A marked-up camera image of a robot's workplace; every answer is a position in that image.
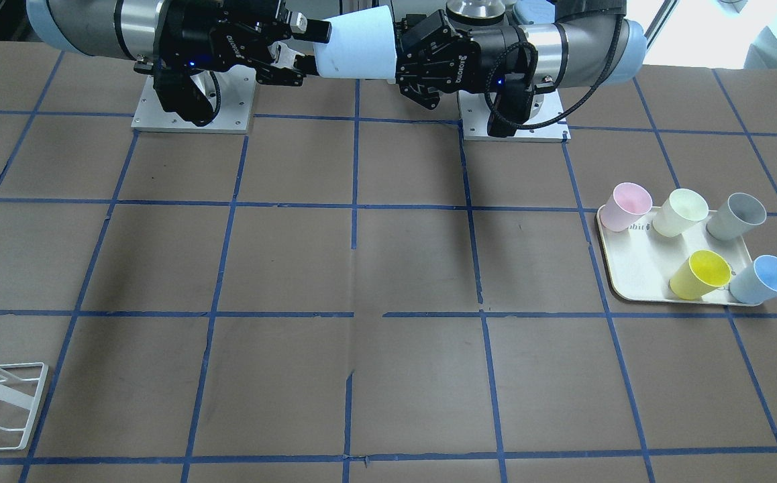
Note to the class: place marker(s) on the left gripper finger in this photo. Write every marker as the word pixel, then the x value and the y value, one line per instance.
pixel 421 36
pixel 421 83

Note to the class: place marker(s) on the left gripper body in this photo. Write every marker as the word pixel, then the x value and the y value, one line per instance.
pixel 489 52

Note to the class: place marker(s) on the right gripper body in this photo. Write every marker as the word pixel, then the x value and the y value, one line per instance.
pixel 195 35

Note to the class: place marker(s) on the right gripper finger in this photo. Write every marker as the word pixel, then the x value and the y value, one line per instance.
pixel 289 70
pixel 287 24

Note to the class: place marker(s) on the light blue plastic cup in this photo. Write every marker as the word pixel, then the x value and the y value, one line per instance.
pixel 361 45

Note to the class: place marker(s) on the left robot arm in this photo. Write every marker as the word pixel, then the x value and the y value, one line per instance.
pixel 582 46

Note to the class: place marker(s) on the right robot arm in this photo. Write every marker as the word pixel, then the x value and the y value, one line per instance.
pixel 111 29

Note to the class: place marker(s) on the pink plastic cup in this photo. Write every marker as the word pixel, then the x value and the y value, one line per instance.
pixel 626 205

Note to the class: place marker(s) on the pale green plastic cup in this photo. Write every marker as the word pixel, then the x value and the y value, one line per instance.
pixel 683 209

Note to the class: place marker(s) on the grey plastic cup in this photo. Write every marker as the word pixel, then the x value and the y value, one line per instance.
pixel 739 214

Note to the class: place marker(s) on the yellow plastic cup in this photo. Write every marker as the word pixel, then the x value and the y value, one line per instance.
pixel 702 272

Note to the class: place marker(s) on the cream plastic tray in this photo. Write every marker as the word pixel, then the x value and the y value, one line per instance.
pixel 640 262

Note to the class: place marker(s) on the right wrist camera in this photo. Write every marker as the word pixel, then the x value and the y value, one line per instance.
pixel 178 93

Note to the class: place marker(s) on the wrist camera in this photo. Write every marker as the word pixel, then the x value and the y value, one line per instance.
pixel 178 93
pixel 513 102

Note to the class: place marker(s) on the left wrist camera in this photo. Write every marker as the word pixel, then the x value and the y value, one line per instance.
pixel 513 102

